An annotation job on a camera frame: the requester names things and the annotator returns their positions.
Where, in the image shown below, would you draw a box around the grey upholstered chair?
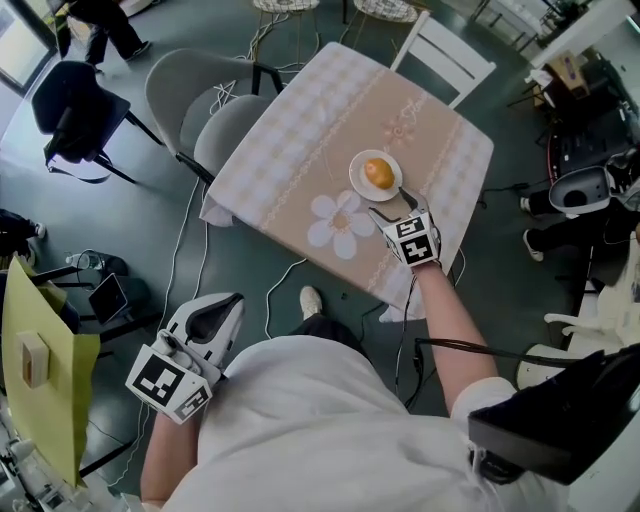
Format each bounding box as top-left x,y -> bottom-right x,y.
144,47 -> 287,187

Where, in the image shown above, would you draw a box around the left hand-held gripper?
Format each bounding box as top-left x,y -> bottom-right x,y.
124,291 -> 247,427

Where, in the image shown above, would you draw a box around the yellow-green paper sheet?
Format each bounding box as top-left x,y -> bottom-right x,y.
0,255 -> 102,489

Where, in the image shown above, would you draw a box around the black chair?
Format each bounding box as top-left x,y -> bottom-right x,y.
30,60 -> 165,185

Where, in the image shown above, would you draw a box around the person's left forearm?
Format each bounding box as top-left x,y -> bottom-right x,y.
139,399 -> 207,507

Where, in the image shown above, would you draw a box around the black box device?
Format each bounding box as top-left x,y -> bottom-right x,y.
466,343 -> 640,487

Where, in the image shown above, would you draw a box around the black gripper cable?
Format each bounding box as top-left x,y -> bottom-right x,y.
393,268 -> 427,413

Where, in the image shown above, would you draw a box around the small wooden block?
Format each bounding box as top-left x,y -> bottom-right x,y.
16,329 -> 53,391

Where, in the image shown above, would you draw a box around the wire frame chair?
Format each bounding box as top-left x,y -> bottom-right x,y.
251,0 -> 321,14
352,0 -> 419,24

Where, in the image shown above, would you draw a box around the beige floral tablecloth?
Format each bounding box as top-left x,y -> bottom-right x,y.
199,41 -> 496,323

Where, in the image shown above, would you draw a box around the white wooden chair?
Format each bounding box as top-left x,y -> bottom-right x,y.
389,10 -> 498,110

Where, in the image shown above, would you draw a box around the white round plate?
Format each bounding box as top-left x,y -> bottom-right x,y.
348,149 -> 404,203

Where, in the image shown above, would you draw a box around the dark tablet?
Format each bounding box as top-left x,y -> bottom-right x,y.
88,272 -> 129,325

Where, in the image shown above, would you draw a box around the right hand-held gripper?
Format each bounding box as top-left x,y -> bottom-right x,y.
368,185 -> 445,272

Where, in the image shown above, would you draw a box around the person's right forearm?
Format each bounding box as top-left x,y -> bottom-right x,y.
413,258 -> 502,417

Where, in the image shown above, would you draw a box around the yellow-orange round food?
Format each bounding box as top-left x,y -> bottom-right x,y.
363,157 -> 396,191

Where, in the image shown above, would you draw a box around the long white floor cable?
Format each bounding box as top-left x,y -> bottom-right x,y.
168,178 -> 212,303

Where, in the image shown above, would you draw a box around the person's white shirt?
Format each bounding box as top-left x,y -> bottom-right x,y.
163,333 -> 572,512

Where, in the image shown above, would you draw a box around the cardboard box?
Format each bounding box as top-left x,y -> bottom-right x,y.
543,49 -> 592,99

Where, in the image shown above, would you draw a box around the white armchair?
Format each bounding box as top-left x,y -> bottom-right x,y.
515,279 -> 640,391

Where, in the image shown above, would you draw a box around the person's black trousers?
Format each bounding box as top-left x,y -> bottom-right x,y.
288,314 -> 372,362

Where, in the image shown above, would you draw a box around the white robot head shell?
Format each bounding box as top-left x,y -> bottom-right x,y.
548,166 -> 612,217

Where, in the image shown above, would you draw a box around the person's white shoe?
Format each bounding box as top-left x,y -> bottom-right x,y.
298,285 -> 324,320

